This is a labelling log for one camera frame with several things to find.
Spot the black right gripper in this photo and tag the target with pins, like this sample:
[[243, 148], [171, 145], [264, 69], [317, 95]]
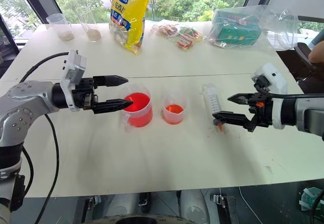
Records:
[[264, 112]]

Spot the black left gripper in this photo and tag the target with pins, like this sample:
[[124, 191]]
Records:
[[84, 93]]

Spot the dark round robot base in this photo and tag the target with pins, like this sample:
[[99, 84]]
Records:
[[141, 220]]

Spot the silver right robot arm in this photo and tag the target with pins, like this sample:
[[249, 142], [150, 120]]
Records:
[[303, 115]]

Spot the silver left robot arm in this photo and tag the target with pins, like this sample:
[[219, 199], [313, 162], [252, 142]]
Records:
[[27, 100]]

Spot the clear plastic syringe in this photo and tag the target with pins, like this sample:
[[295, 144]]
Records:
[[213, 100]]

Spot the large beaker red liquid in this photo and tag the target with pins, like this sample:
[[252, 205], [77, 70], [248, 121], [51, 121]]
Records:
[[140, 115]]

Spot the small beaker red liquid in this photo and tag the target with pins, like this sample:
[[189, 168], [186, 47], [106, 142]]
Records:
[[173, 114]]

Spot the tall clear cup with grains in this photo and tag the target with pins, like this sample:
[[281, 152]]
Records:
[[93, 32]]

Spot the clear measuring cup with grains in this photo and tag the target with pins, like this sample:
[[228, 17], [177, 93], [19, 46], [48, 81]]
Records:
[[64, 30]]

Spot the dark brown chair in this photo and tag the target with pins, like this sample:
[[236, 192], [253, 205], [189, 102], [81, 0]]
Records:
[[301, 64]]

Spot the green box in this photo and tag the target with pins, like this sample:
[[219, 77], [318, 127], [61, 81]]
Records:
[[235, 29]]

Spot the yellow snack bag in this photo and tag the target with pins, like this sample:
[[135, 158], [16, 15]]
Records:
[[131, 11]]

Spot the clear bag of red snacks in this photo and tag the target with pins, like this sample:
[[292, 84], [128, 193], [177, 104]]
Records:
[[167, 29]]

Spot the clear bag of colourful snacks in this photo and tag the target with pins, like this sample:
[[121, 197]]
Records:
[[188, 38]]

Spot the large clear plastic bag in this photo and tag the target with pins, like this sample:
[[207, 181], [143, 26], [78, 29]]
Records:
[[281, 29]]

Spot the person in teal sleeve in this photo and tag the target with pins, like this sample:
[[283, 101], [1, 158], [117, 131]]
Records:
[[317, 53]]

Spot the silver rounded robot leg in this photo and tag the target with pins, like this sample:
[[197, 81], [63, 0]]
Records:
[[124, 205], [193, 205]]

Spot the teal plastic packaging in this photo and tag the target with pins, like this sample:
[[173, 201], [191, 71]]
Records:
[[307, 198]]

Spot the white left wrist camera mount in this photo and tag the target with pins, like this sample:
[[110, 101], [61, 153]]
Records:
[[74, 64]]

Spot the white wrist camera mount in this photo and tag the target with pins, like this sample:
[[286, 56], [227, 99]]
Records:
[[74, 64], [274, 78]]

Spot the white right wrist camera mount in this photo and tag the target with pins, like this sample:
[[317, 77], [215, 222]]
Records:
[[274, 78]]

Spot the black metal bracket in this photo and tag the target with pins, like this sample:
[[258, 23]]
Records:
[[229, 208]]

